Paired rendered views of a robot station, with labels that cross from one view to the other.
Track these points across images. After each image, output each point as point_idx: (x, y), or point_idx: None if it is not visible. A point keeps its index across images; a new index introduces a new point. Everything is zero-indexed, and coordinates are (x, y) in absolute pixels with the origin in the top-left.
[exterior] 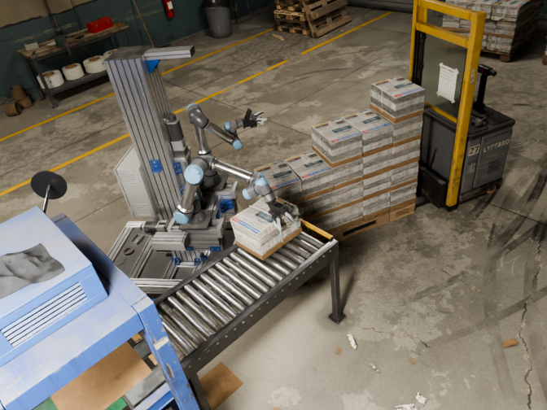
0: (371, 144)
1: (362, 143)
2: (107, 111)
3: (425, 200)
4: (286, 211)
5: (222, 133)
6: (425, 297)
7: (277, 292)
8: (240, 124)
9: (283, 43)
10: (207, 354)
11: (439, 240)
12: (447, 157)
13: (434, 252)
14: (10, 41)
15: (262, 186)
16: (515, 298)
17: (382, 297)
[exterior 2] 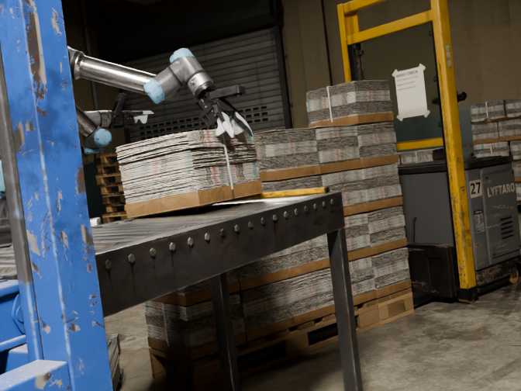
0: (331, 150)
1: (317, 147)
2: None
3: (424, 293)
4: (241, 91)
5: (77, 108)
6: (512, 372)
7: (253, 217)
8: (106, 116)
9: None
10: (103, 275)
11: (479, 324)
12: (436, 220)
13: (481, 334)
14: None
15: (188, 58)
16: None
17: (433, 388)
